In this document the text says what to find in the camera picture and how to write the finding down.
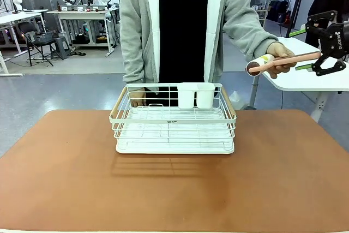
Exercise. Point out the white-framed workbench table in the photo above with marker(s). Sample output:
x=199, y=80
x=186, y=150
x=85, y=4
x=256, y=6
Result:
x=81, y=14

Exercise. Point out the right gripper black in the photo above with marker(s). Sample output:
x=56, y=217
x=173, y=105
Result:
x=338, y=40

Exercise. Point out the person's left forearm grey sleeve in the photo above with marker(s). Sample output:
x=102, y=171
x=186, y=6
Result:
x=248, y=31

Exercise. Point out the person's right forearm grey sleeve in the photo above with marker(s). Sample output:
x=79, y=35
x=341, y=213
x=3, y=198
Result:
x=133, y=55

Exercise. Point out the white round-cornered side table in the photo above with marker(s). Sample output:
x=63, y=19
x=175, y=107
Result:
x=300, y=83

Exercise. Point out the white plastic cutlery holder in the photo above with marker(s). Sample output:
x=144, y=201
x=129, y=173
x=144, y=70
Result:
x=186, y=96

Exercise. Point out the person's left hand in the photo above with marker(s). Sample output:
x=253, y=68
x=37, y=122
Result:
x=280, y=48

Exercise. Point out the black backpack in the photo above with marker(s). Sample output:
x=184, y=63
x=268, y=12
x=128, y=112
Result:
x=278, y=9

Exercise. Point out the black folding chair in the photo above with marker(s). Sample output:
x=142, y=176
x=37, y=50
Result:
x=32, y=44

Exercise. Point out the white desk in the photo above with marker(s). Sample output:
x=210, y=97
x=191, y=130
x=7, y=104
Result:
x=16, y=16

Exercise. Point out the person torso grey hoodie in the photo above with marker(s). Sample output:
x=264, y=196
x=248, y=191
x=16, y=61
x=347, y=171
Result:
x=182, y=25

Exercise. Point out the black tripod pole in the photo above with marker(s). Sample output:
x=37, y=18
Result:
x=299, y=3

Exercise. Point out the black crate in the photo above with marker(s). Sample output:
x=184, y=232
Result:
x=43, y=37

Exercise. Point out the grey plastic stool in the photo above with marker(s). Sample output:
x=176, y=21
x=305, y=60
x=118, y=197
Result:
x=62, y=46

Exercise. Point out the person's right hand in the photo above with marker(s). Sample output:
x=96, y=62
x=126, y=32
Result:
x=137, y=98

